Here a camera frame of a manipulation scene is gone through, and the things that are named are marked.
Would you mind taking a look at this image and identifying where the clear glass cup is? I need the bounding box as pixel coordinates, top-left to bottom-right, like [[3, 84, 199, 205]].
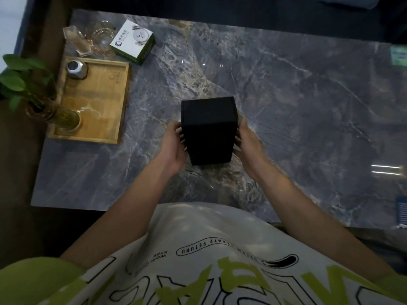
[[90, 21, 119, 59]]

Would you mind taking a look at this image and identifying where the glass vase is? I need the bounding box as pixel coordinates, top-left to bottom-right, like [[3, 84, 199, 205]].
[[25, 98, 82, 133]]

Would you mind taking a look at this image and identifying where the person's left forearm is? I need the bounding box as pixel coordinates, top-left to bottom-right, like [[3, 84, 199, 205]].
[[59, 162, 174, 270]]

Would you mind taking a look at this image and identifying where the person's right forearm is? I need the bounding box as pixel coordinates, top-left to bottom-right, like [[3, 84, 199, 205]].
[[254, 159, 396, 283]]

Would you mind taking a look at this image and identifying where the clear glass pitcher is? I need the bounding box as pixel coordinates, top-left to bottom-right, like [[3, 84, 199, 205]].
[[62, 25, 93, 57]]

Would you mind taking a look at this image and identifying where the green leafy plant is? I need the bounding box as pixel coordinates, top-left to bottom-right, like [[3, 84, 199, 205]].
[[0, 54, 58, 112]]

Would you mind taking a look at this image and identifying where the green sticker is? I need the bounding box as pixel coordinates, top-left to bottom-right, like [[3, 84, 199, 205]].
[[390, 44, 407, 66]]

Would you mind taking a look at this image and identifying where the silver metal tin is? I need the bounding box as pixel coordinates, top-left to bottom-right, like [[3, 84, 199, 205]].
[[65, 60, 89, 80]]

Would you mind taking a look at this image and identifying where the person's left hand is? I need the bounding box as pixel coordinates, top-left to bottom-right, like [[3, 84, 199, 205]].
[[155, 121, 189, 179]]

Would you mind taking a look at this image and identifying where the white and green carton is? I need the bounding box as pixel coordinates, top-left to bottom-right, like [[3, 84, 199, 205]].
[[110, 19, 156, 67]]

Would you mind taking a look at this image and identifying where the black square box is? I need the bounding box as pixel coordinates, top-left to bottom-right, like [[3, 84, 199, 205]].
[[181, 96, 239, 166]]

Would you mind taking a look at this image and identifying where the blue striped object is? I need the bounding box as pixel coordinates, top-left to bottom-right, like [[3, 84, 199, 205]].
[[395, 195, 407, 226]]

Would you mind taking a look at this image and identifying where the white and green printed shirt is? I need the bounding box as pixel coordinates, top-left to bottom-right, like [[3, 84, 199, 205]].
[[0, 201, 407, 305]]

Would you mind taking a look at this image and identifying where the wooden tray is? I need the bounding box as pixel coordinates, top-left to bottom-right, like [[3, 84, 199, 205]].
[[46, 56, 131, 145]]

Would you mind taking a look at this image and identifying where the person's right hand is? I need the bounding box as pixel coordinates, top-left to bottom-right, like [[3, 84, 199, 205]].
[[233, 117, 273, 180]]

